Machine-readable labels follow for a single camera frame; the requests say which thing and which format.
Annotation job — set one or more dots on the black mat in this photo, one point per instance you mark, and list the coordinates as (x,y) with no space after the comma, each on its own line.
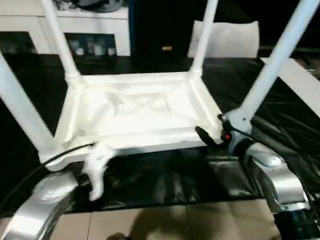
(175,175)

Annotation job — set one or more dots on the white cabinet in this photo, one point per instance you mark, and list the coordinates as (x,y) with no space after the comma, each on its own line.
(100,22)

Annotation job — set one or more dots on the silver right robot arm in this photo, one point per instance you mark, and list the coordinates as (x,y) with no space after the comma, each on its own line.
(282,180)

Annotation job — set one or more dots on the small tan label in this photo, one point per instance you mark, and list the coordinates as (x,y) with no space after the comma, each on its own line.
(167,47)

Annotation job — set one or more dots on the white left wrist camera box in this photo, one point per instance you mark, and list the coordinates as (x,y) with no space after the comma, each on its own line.
(97,160)

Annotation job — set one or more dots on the white flat board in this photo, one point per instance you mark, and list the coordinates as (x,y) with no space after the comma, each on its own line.
(300,80)

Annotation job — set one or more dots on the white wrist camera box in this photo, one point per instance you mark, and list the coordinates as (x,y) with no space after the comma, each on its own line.
(97,160)
(240,120)

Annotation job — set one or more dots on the dark grey helmet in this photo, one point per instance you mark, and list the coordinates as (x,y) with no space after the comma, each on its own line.
(100,5)

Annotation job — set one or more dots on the white plastic table leg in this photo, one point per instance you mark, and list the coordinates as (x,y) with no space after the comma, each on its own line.
(60,42)
(20,100)
(203,37)
(270,65)

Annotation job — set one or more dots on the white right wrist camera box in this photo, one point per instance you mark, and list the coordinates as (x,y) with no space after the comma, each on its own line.
(240,120)

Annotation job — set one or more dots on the dark rounded robot base part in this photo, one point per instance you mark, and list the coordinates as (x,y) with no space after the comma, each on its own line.
(116,236)

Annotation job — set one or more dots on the black bar with red light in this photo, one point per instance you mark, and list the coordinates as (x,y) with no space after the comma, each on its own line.
(307,48)

